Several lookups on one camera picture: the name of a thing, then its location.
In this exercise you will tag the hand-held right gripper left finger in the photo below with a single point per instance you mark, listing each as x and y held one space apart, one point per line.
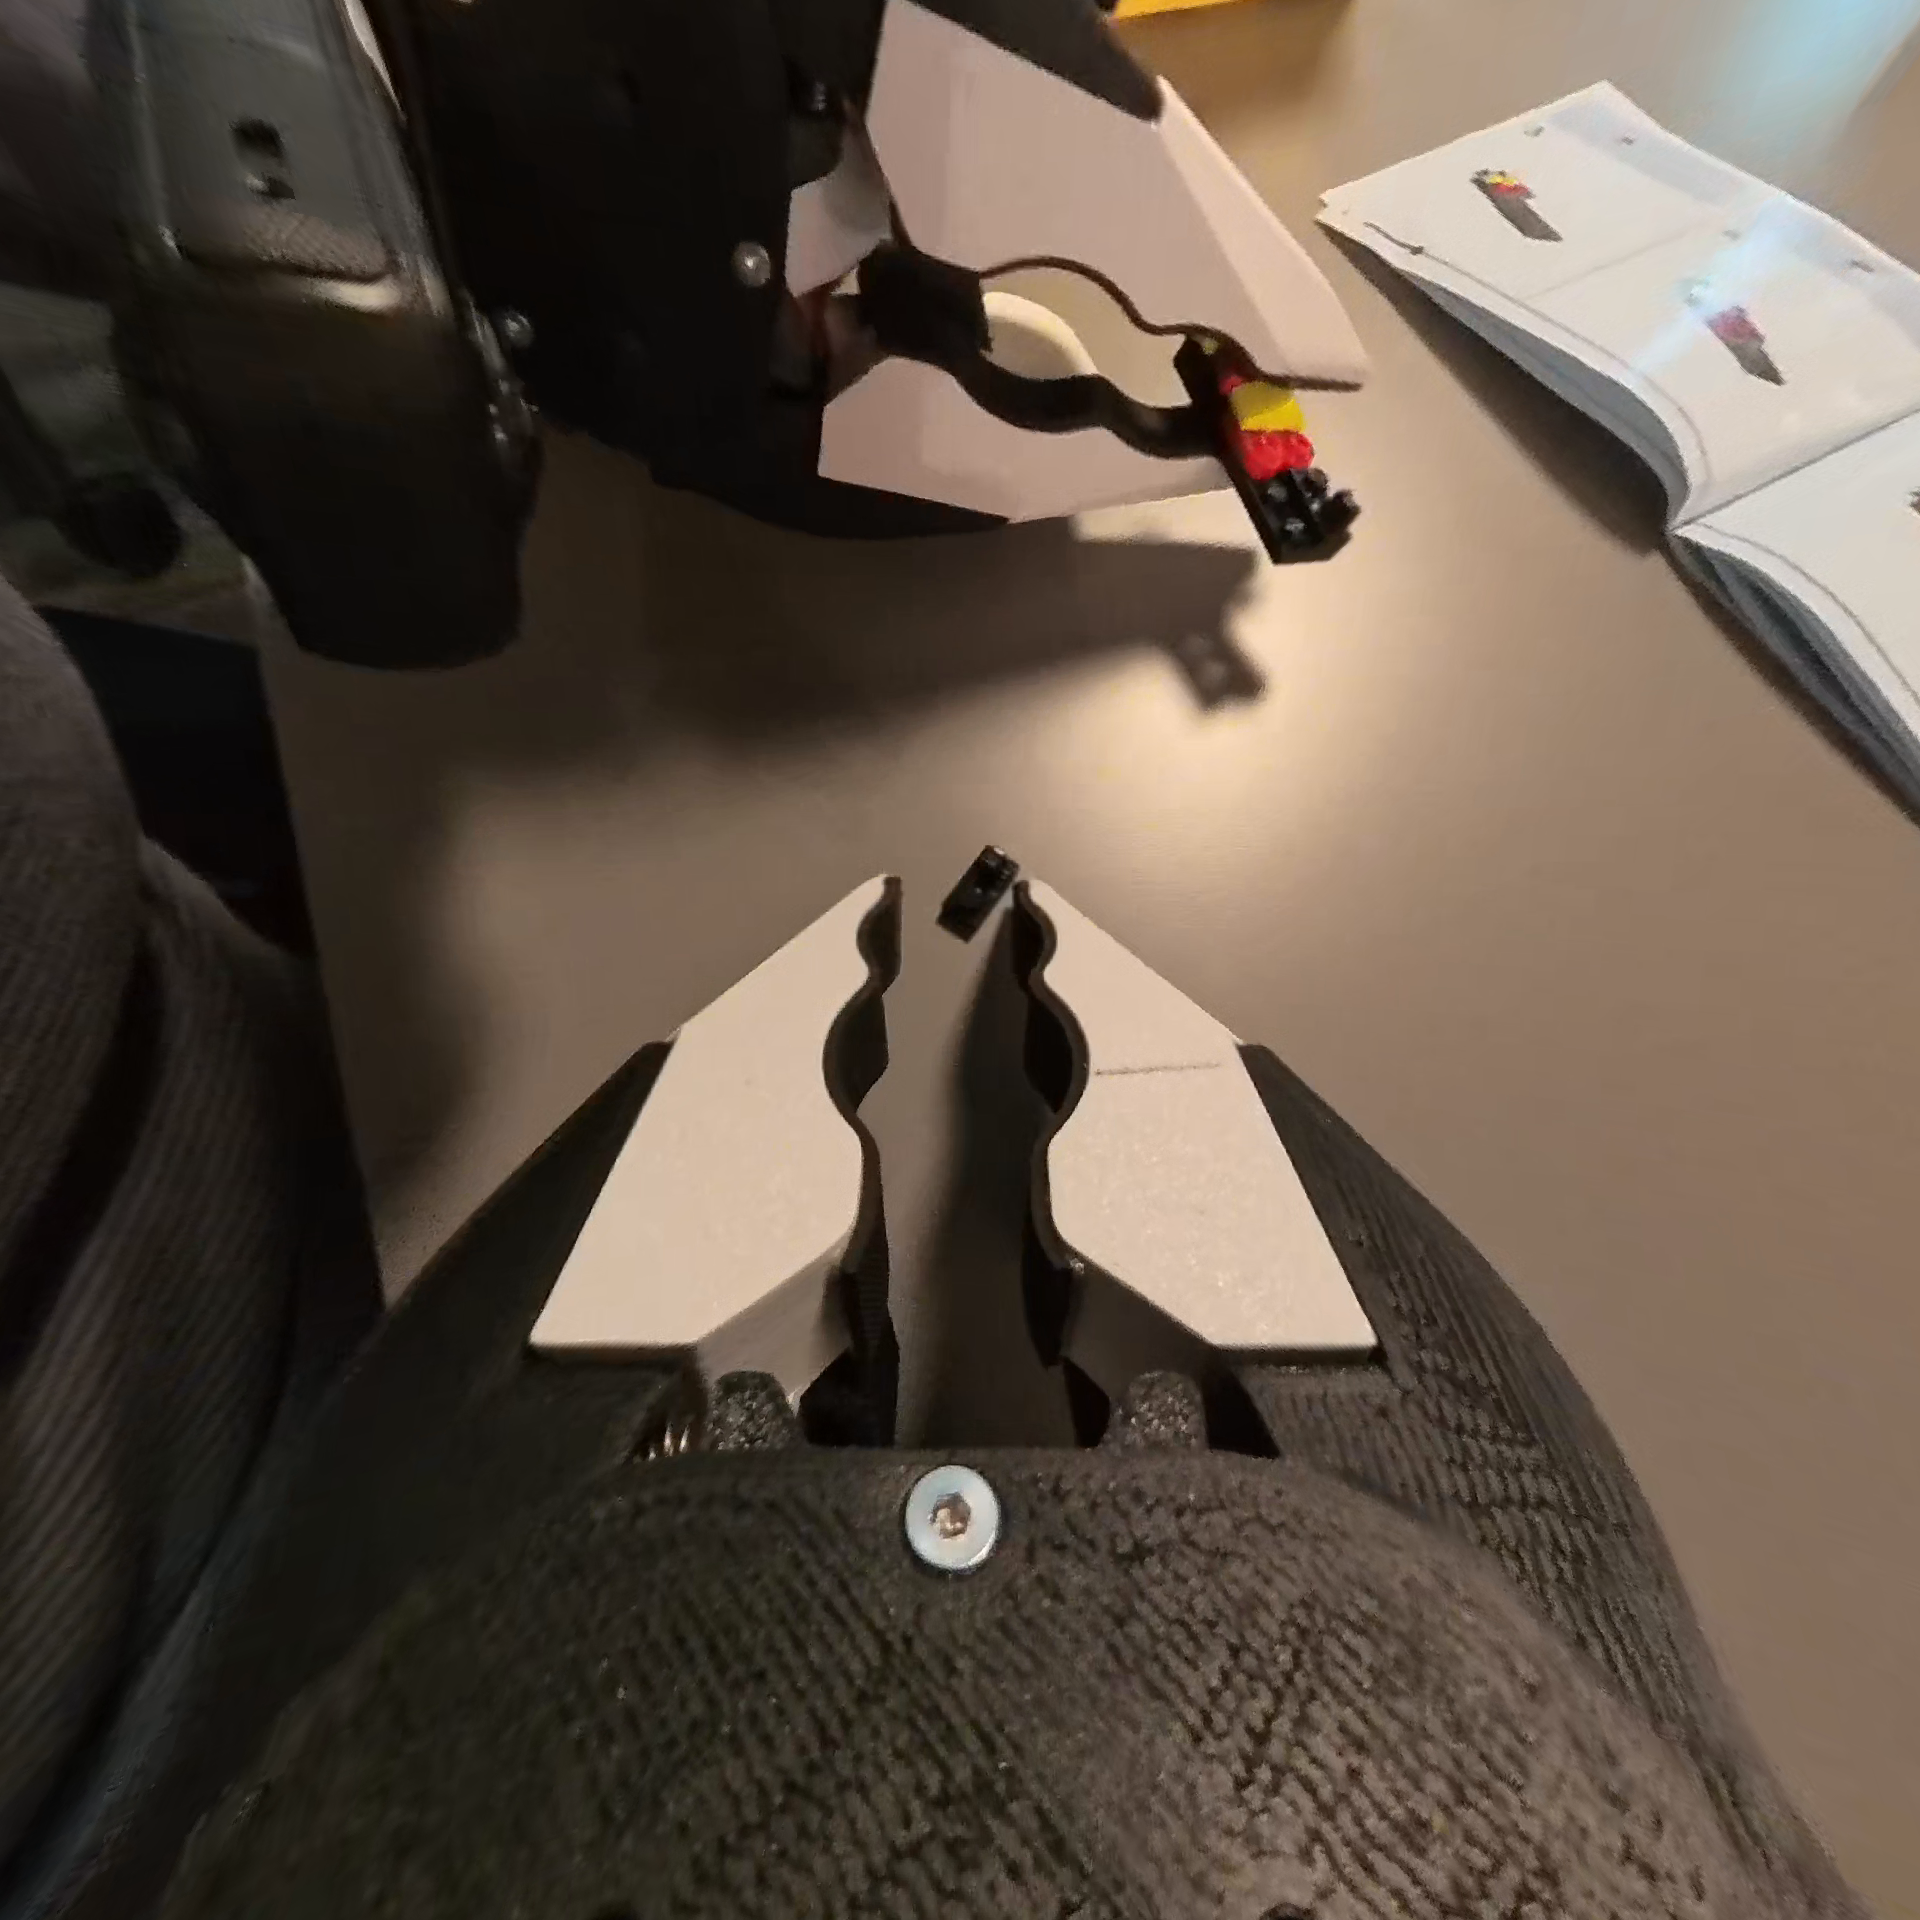
705 1200

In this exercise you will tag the instruction booklet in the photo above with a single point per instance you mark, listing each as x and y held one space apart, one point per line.
1651 330

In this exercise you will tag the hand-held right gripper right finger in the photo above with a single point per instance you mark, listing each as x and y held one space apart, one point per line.
1200 1214

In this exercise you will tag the small black lego piece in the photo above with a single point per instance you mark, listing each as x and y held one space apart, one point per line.
978 890

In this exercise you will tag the black red yellow lego assembly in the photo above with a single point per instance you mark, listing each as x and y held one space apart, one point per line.
1275 451

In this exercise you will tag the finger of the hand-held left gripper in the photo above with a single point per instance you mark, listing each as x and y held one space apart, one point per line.
974 458
1080 195

